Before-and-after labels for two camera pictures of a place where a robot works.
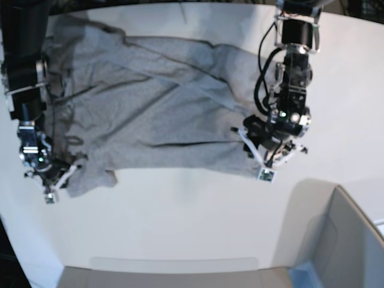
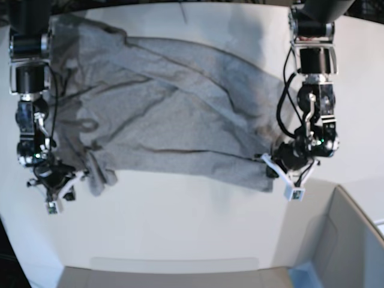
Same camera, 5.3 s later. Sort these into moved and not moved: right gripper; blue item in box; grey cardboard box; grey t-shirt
Moved: right gripper; grey t-shirt
Not moved: blue item in box; grey cardboard box
